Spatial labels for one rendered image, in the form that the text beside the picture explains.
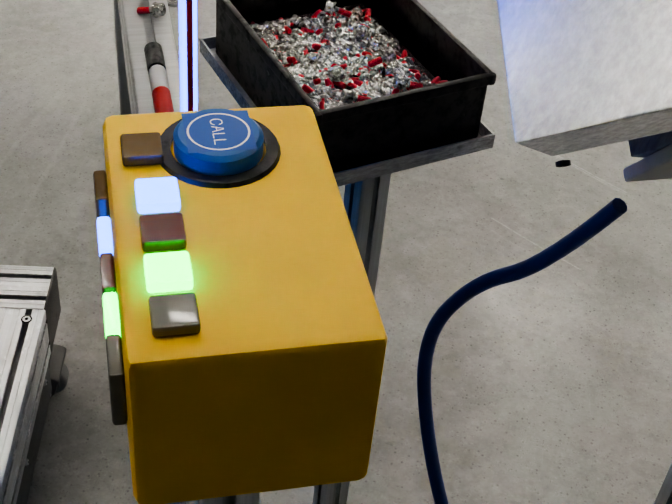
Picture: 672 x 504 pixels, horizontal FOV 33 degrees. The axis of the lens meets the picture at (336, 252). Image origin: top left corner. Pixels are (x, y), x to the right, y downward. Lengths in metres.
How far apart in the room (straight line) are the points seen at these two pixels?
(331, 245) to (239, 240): 0.04
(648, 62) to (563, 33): 0.06
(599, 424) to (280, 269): 1.46
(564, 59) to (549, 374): 1.19
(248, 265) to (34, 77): 2.11
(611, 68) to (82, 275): 1.40
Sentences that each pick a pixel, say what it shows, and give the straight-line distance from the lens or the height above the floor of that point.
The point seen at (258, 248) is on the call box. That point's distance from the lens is 0.46.
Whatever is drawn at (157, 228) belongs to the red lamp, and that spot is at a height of 1.08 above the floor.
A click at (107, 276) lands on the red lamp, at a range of 0.47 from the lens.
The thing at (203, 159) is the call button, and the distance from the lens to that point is 0.49.
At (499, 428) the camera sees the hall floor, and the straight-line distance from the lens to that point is 1.84.
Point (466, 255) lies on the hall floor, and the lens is 2.12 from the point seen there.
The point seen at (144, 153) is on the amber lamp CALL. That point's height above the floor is 1.08.
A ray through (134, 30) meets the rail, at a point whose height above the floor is 0.86.
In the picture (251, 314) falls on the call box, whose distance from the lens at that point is 0.43.
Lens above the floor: 1.38
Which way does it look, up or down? 41 degrees down
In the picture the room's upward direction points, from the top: 6 degrees clockwise
